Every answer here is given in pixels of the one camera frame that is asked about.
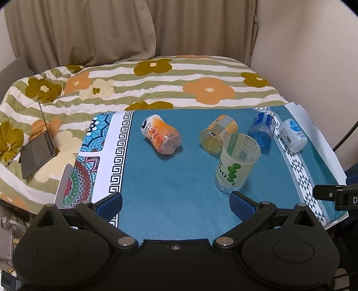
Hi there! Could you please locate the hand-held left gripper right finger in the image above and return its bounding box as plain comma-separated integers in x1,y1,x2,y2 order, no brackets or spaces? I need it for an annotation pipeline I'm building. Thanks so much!
213,192,325,249

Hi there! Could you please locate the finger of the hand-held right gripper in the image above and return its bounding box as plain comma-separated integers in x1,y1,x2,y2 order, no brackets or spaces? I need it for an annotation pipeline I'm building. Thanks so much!
312,184,347,201

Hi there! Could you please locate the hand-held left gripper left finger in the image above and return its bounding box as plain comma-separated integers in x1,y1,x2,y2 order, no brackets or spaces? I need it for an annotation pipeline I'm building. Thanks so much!
32,193,139,249

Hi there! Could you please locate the clear cup with green dots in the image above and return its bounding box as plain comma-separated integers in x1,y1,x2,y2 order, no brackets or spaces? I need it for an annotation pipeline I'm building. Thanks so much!
214,133,261,194

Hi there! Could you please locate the white cup with blue label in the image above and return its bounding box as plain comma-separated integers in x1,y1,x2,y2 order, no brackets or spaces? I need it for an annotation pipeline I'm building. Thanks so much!
278,119,308,153

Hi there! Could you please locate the blue plastic cup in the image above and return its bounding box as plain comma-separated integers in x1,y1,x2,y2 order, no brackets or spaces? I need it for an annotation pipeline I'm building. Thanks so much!
249,112,275,148

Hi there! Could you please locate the orange plastic cup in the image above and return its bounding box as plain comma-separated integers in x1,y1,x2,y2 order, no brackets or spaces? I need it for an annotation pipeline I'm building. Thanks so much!
141,114,182,154

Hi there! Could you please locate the silver tablet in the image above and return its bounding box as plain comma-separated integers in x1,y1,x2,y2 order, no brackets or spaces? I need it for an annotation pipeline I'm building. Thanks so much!
54,164,74,209

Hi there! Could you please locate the white sheet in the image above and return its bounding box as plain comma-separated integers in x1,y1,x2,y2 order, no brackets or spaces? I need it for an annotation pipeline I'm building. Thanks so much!
285,102,348,180

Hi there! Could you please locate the teal patterned mat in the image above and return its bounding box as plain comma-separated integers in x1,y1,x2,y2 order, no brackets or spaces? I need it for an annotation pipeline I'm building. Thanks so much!
60,105,349,242

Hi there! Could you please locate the dark grey laptop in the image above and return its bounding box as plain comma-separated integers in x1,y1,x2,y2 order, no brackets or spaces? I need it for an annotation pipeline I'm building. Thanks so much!
19,96,58,180

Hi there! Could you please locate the floral striped blanket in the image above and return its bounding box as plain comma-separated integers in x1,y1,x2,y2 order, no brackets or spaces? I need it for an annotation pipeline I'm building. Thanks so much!
0,54,290,214

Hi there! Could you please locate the grey pillow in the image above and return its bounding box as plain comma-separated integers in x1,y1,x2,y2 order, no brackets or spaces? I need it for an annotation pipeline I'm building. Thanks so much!
0,56,36,90

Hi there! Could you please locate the beige curtain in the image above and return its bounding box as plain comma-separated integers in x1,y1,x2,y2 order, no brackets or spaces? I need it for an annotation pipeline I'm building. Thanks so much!
145,0,258,69
4,0,156,67

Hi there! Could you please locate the black cable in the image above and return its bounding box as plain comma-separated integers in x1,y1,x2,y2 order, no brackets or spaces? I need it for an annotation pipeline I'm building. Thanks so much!
332,120,358,153

